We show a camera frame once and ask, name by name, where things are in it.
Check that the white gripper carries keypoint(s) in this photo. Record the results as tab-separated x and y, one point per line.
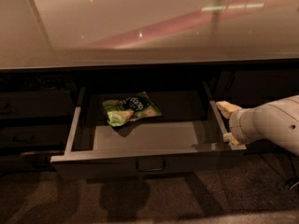
239	124

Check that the dark drawer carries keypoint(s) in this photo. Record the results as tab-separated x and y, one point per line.
35	104
28	161
39	135
186	138

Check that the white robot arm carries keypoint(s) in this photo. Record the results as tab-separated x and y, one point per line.
276	121

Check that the green packet in drawer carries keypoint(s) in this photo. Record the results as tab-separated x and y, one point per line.
134	108

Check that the glossy counter top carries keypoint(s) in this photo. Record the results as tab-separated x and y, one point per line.
36	34

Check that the dark cabinet door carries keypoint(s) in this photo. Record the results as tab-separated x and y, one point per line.
249	89

